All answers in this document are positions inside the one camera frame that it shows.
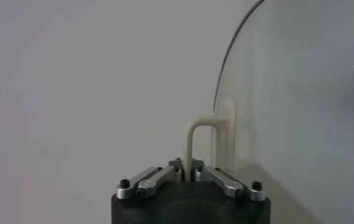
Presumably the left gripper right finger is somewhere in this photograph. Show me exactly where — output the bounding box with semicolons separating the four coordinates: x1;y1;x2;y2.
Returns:
191;159;266;202

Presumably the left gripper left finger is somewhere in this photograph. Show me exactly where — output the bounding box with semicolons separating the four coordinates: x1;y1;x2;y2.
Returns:
116;158;184;201

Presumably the glass lid with cream handle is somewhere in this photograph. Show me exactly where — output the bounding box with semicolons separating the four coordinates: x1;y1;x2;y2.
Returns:
182;0;354;224

